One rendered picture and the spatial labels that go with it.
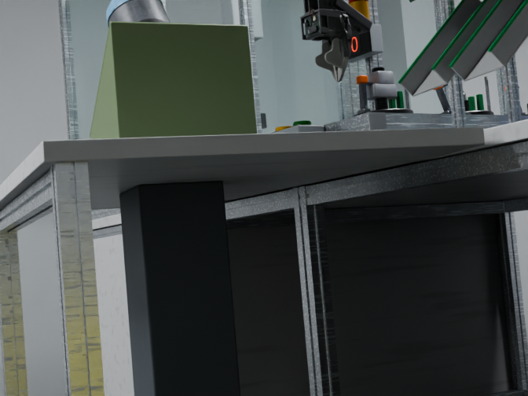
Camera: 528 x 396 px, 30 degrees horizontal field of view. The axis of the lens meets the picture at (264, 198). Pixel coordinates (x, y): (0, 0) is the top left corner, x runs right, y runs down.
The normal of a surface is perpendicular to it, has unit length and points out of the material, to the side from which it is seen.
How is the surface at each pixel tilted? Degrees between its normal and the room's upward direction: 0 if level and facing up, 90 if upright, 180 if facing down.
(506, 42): 90
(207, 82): 90
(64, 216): 90
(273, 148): 90
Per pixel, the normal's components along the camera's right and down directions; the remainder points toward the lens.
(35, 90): 0.36, -0.10
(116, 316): -0.84, 0.04
